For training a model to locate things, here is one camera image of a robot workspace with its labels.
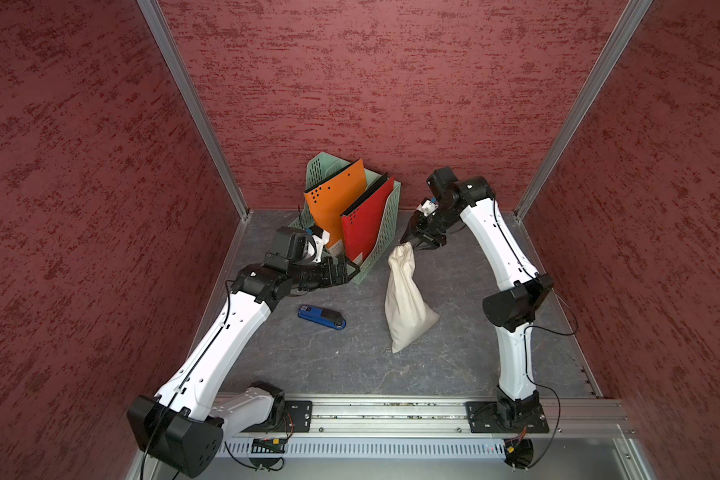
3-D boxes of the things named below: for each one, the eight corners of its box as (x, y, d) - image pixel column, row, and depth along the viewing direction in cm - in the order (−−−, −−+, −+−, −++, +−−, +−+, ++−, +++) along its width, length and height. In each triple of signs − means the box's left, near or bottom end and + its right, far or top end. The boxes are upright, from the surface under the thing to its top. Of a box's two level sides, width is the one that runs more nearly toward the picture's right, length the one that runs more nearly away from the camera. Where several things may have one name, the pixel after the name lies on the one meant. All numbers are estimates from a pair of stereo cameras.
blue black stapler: (298, 319, 93) (296, 314, 90) (303, 307, 96) (301, 302, 93) (343, 331, 91) (343, 326, 88) (348, 319, 93) (347, 314, 90)
